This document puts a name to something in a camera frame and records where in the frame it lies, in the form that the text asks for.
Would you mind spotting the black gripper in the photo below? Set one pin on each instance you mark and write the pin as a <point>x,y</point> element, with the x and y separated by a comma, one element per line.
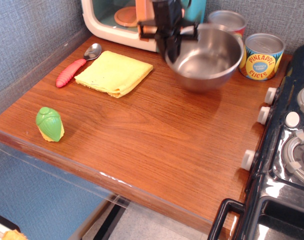
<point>168,28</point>

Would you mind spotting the stainless steel pot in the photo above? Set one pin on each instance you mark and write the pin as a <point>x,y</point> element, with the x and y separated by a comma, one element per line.
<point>207,62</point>

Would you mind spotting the toy microwave teal and white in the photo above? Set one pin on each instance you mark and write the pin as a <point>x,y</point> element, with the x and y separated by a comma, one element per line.
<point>117,20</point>

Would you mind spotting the folded yellow cloth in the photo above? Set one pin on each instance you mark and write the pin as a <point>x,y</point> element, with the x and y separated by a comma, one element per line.
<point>114,74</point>

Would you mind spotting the tomato sauce can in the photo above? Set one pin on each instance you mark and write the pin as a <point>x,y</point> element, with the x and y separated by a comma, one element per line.
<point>233,21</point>

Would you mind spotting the pineapple slices can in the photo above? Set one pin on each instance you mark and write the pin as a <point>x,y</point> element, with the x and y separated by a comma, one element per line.
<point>262,55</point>

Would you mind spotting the white stove knob back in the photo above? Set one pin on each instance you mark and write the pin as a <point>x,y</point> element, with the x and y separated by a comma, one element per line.
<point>270,95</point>

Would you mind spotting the white stove knob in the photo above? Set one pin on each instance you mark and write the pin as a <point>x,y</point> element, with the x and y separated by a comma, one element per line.
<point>270,95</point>
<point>248,159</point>
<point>263,115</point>

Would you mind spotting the white stove knob middle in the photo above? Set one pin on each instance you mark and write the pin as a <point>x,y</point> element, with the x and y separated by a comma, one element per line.
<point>263,115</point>

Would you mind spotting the toy corn green husk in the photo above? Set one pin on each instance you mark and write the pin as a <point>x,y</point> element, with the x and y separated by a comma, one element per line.
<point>50,124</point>

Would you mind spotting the white stove knob front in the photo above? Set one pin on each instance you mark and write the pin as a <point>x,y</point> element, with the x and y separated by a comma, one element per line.
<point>248,159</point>

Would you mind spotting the black toy stove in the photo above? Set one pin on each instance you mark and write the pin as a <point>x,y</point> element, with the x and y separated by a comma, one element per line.
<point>274,193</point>

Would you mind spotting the orange fuzzy object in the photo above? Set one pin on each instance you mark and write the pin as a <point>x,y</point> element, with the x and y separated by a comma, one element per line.
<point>14,235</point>

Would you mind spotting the spoon with red handle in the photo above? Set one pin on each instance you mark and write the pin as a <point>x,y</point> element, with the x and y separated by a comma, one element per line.
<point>92,53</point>

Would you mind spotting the black oven door handle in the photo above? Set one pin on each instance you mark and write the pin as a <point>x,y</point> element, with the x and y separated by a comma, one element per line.
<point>228,205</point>

